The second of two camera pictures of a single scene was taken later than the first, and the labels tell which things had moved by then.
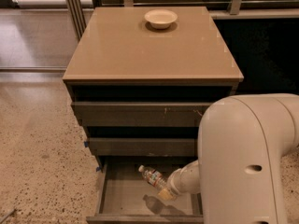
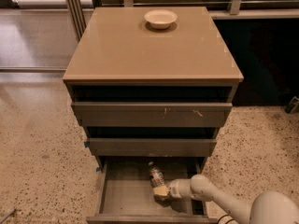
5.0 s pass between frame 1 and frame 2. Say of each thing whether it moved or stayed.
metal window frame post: stayed
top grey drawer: stayed
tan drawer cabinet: stayed
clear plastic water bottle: moved
